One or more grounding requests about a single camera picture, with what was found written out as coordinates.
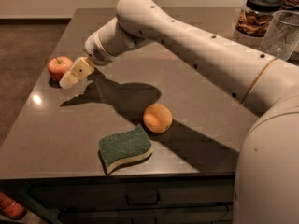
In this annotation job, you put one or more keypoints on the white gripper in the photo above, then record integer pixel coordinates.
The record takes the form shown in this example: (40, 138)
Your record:
(94, 50)

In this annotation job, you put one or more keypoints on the red apple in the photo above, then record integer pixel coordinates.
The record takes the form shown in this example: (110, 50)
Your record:
(58, 66)

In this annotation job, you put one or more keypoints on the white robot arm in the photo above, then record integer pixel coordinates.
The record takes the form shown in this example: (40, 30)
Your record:
(267, 174)

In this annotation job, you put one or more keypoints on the green yellow sponge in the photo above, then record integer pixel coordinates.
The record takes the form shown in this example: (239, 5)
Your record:
(120, 149)

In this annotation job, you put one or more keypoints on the orange fruit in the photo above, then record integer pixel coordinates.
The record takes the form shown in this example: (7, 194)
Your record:
(157, 118)

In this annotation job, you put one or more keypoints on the red shoe on floor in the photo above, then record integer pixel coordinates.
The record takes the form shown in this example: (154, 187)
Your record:
(11, 209)

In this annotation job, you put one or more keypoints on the glass jar with black lid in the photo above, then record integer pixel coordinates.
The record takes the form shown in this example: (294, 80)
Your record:
(256, 15)

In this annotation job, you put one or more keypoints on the clear plastic cup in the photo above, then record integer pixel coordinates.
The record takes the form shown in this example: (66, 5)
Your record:
(282, 35)

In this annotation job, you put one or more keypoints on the dark drawer handle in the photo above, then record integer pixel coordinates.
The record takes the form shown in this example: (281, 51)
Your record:
(142, 199)

